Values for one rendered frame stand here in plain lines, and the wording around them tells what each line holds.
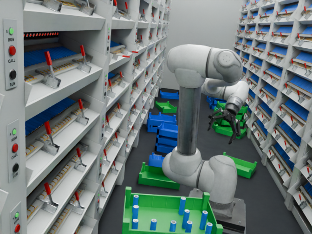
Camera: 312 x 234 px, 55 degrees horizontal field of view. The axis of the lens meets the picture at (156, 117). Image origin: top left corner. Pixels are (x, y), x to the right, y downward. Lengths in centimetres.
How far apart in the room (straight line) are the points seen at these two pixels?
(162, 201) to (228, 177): 52
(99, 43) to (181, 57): 35
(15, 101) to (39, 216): 42
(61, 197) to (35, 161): 24
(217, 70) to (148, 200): 58
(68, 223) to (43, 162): 45
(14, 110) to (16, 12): 18
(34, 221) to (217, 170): 92
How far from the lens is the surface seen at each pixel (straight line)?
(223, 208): 163
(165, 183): 221
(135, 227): 97
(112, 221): 186
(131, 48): 191
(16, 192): 71
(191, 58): 129
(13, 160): 67
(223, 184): 156
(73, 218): 127
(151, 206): 114
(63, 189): 108
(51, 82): 83
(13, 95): 63
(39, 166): 83
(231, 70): 126
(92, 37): 123
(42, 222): 95
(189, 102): 139
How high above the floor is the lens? 112
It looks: 17 degrees down
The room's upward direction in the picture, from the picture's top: 7 degrees clockwise
